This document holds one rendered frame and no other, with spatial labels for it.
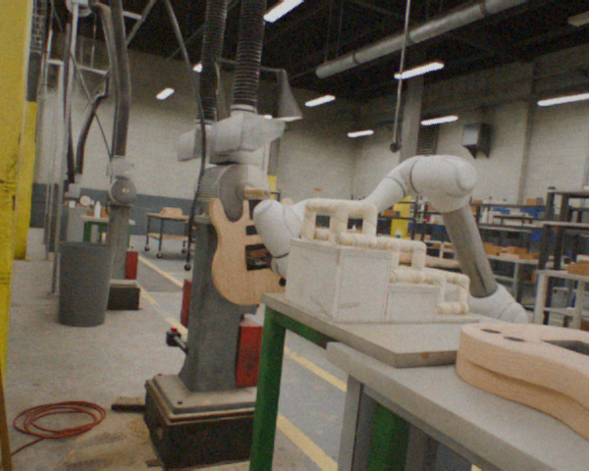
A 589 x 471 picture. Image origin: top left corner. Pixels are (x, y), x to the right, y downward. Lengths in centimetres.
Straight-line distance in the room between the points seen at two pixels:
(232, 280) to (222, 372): 71
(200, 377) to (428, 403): 171
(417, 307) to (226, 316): 130
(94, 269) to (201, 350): 244
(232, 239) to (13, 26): 95
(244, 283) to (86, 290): 296
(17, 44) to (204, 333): 139
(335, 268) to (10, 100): 108
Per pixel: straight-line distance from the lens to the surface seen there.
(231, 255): 185
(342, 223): 117
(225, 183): 216
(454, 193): 169
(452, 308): 138
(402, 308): 125
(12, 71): 172
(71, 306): 478
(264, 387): 150
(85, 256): 465
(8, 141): 169
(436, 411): 83
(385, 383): 93
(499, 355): 88
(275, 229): 150
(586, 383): 80
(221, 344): 242
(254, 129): 191
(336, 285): 114
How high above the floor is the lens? 116
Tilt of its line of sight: 3 degrees down
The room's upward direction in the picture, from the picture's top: 6 degrees clockwise
